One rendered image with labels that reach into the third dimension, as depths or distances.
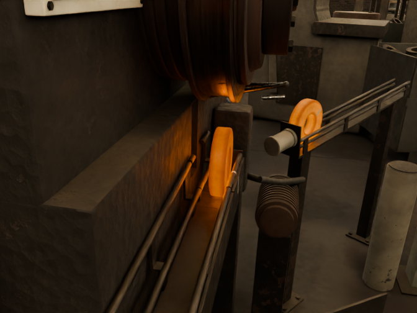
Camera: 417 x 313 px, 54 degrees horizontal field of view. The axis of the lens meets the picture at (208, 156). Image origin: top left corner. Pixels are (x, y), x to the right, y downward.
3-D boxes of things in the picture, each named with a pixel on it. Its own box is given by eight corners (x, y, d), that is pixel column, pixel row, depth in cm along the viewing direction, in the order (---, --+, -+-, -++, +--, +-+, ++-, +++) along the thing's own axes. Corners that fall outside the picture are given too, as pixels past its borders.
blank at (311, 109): (294, 154, 133) (303, 157, 131) (282, 123, 122) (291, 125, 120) (318, 120, 138) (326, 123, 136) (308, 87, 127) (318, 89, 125)
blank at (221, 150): (208, 143, 80) (225, 145, 79) (220, 115, 93) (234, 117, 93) (207, 209, 87) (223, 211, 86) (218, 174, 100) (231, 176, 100)
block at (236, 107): (207, 190, 115) (210, 108, 106) (212, 178, 123) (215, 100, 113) (244, 194, 113) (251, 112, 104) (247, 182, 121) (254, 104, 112)
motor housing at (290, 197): (243, 340, 137) (255, 199, 116) (250, 295, 157) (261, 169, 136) (282, 346, 134) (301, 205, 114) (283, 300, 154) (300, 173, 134)
